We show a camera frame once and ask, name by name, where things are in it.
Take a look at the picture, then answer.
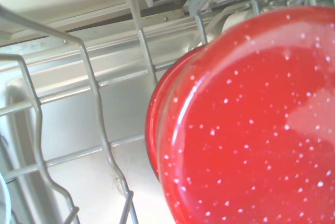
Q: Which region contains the red speckled enamel mug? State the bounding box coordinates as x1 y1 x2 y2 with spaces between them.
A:
144 6 335 224

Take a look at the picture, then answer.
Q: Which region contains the stainless steel dishwasher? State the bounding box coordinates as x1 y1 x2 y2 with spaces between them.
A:
0 0 335 224

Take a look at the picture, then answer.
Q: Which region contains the white ceramic cup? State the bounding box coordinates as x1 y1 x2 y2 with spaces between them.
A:
204 10 252 44

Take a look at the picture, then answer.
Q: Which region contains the grey wire dishwasher rack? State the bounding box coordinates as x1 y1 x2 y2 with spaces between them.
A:
0 0 335 224

